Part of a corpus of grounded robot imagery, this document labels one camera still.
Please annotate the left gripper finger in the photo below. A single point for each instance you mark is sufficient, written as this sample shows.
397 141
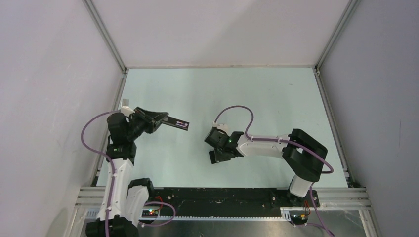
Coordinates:
152 117
156 123

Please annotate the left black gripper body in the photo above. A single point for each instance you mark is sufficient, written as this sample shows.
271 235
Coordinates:
148 124

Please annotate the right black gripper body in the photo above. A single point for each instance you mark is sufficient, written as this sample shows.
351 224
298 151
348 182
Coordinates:
220 156

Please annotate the black remote control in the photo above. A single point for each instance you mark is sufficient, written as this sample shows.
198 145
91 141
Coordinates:
171 121

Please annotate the black battery cover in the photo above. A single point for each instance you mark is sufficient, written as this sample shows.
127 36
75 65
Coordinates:
212 157

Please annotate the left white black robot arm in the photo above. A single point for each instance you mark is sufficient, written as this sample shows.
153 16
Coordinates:
121 183

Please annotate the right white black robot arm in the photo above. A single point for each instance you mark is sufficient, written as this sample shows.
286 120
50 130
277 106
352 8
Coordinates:
303 154

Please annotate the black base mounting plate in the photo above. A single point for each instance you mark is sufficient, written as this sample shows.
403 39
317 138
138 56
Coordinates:
230 202

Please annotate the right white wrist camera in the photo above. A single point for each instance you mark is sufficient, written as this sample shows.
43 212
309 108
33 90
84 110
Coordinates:
221 126

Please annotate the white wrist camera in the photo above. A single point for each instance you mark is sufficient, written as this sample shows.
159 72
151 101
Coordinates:
221 126
125 109

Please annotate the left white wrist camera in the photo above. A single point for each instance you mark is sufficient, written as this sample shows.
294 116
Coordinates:
125 109

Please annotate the aluminium frame rail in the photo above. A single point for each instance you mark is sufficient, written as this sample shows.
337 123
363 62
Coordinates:
329 199

